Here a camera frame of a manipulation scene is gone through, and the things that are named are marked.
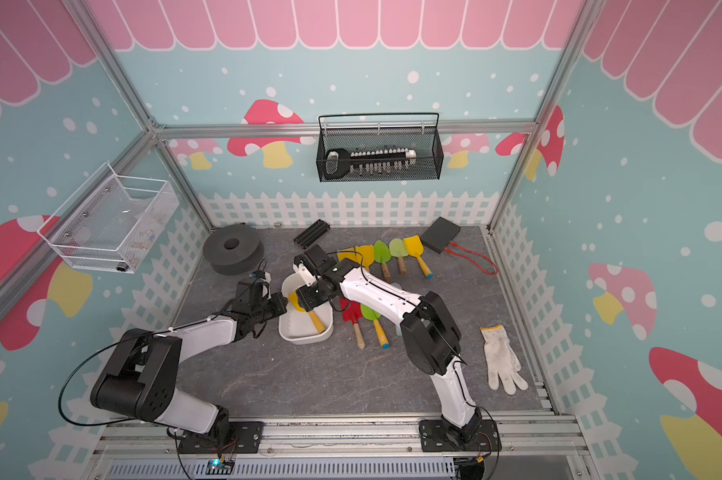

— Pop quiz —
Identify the yellow shovel blue tip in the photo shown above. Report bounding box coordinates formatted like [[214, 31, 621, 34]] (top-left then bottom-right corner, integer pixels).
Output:
[[355, 245, 375, 272]]

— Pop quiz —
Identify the red shovel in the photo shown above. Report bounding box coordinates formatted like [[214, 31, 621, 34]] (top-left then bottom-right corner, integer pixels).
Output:
[[340, 298, 366, 349]]

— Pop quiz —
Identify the white plastic storage box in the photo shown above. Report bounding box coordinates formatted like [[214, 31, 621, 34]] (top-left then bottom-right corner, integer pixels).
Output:
[[278, 273, 333, 345]]

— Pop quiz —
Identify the green shovel wooden handle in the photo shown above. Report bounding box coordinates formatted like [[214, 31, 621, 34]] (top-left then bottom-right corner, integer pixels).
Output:
[[373, 240, 392, 283]]

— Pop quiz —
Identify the light green shovel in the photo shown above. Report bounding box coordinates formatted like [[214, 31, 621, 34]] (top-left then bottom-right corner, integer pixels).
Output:
[[388, 238, 408, 275]]

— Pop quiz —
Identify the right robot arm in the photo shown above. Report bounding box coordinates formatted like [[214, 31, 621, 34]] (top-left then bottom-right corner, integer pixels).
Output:
[[294, 259, 482, 451]]

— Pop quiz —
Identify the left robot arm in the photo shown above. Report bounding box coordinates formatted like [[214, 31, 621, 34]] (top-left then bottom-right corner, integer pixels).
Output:
[[90, 276, 288, 437]]

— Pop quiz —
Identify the black flat box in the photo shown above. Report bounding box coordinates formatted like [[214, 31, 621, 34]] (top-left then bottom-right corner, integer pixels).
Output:
[[420, 217, 461, 254]]

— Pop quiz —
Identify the black ribbed bar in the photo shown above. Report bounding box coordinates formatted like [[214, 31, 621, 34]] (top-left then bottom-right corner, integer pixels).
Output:
[[293, 219, 331, 249]]

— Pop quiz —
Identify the dark grey foam roll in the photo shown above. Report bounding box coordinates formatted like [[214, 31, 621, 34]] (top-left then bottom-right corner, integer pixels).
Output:
[[203, 224, 265, 276]]

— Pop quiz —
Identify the black socket bit holder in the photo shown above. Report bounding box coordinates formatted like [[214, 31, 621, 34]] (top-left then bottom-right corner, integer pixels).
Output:
[[320, 148, 417, 180]]

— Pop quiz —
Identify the small green circuit board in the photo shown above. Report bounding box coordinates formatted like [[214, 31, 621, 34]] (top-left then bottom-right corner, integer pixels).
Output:
[[205, 458, 235, 476]]

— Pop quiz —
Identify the white work glove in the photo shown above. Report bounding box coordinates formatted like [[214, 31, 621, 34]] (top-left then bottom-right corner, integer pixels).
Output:
[[480, 325, 529, 395]]

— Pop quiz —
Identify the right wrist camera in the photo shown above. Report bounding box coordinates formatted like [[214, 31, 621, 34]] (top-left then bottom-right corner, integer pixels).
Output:
[[293, 244, 337, 285]]

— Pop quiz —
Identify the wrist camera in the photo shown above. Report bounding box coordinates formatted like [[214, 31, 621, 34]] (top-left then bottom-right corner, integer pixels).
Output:
[[250, 270, 271, 301], [293, 244, 337, 285]]

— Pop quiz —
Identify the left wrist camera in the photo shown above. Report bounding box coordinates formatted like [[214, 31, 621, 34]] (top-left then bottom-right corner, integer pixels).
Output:
[[250, 270, 271, 301]]

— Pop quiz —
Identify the red cable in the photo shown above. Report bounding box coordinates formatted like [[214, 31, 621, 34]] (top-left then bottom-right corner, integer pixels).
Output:
[[444, 240, 500, 277]]

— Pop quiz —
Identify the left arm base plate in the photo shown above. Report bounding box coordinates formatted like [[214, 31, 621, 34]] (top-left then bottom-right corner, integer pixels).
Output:
[[179, 421, 265, 454]]

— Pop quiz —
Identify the black mesh wall basket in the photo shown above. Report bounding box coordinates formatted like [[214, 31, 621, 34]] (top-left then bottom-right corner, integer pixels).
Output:
[[316, 112, 444, 182]]

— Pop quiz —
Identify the white wire wall basket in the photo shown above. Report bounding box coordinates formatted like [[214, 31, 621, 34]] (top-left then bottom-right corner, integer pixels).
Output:
[[37, 163, 180, 274]]

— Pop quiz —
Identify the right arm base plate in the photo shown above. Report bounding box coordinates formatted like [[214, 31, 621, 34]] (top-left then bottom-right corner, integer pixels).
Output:
[[418, 418, 502, 454]]

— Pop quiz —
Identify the grey slotted cable duct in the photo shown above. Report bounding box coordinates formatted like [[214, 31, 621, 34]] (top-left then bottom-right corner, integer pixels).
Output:
[[98, 457, 457, 479]]

